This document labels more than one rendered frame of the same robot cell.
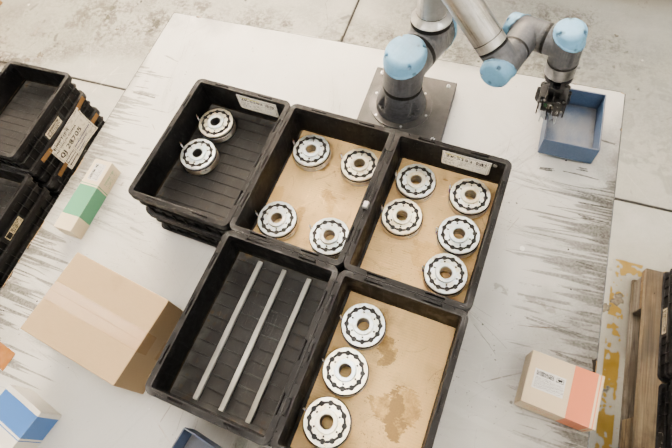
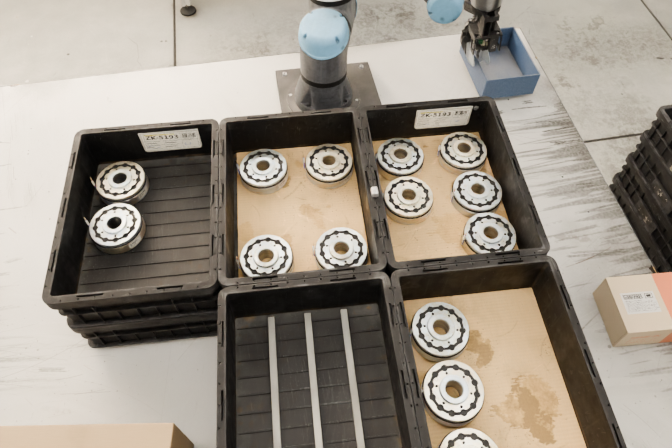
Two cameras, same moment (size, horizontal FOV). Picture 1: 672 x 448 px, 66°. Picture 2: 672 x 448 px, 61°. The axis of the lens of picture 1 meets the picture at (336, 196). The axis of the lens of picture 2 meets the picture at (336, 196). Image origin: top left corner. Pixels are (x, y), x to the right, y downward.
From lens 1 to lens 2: 46 cm
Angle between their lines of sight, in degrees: 21
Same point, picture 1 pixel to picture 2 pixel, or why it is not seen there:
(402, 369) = (507, 358)
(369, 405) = (498, 417)
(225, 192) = (175, 257)
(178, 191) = (107, 282)
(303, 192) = (277, 218)
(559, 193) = (522, 130)
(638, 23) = not seen: outside the picture
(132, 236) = (49, 380)
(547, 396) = (648, 316)
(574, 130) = (500, 69)
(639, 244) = not seen: hidden behind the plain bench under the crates
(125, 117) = not seen: outside the picture
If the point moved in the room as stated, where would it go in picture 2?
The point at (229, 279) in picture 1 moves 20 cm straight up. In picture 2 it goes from (240, 358) to (222, 312)
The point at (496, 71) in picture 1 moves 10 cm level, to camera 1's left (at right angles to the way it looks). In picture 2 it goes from (449, 2) to (413, 21)
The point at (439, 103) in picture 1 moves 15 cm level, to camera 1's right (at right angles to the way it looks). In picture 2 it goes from (362, 85) to (403, 61)
